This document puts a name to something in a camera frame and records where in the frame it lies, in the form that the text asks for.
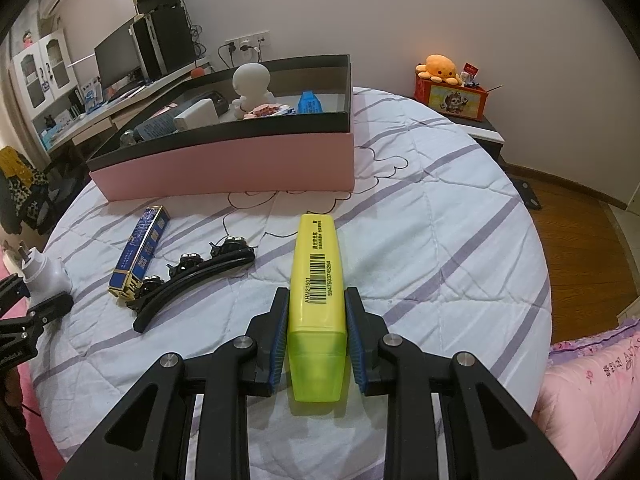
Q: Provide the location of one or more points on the white glass-door cabinet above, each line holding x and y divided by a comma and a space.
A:
42, 75

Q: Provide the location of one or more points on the blue carton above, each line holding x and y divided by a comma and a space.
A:
92, 97

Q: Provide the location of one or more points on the blue highlighter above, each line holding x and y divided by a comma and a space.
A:
310, 103

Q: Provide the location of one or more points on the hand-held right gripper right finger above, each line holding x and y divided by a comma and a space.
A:
357, 350

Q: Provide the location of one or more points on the pink blanket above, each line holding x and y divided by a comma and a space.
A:
595, 390

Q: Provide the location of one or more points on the chair with leopard cloth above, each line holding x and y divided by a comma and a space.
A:
22, 195

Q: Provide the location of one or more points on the orange octopus plush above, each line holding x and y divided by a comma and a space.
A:
440, 69

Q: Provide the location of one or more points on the black computer monitor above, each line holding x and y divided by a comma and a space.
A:
117, 60

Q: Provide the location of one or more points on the white desk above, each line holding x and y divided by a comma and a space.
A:
100, 115

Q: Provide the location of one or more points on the black computer tower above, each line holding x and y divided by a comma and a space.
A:
167, 42

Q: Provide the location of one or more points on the black hair clip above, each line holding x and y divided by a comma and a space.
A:
200, 272

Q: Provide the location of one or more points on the dark nightstand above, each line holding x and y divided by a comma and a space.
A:
487, 132

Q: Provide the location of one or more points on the blue and gold small box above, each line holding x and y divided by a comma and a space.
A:
142, 245

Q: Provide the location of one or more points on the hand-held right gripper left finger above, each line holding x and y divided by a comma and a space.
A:
272, 345

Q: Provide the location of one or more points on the white plaster figurine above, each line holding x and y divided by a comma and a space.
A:
252, 87

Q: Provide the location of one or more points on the red printed box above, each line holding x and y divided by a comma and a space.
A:
455, 100

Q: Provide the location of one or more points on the pink box with black rim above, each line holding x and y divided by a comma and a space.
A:
240, 165

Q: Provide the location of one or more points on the white charger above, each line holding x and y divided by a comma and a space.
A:
196, 114

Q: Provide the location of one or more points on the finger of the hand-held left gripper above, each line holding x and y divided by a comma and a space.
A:
12, 287
50, 307

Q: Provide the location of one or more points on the white wall socket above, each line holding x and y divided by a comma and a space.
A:
247, 43

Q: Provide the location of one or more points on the yellow highlighter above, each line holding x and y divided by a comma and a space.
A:
317, 310

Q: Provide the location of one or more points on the pink building block figure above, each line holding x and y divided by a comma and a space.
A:
270, 110

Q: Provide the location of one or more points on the black remote control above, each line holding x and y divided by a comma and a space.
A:
155, 127

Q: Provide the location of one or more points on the white plug adapter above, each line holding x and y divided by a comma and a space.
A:
45, 275

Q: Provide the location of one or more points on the orange ball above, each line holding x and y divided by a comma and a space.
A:
198, 72

